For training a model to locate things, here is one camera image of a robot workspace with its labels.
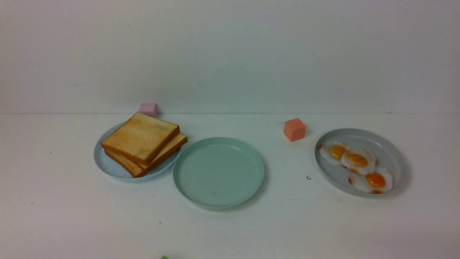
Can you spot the toast slice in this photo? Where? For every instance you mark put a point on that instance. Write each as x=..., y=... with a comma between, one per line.
x=141, y=138
x=124, y=163
x=171, y=147

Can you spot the mint green plate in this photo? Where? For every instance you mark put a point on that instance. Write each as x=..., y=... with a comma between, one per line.
x=218, y=173

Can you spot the orange cube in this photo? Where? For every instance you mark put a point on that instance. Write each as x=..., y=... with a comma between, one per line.
x=294, y=129

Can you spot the pink cube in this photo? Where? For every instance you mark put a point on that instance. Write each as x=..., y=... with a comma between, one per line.
x=149, y=109

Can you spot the light blue plate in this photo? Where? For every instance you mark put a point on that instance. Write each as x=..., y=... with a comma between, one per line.
x=117, y=172

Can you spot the grey plate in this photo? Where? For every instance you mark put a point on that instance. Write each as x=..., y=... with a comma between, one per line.
x=387, y=154

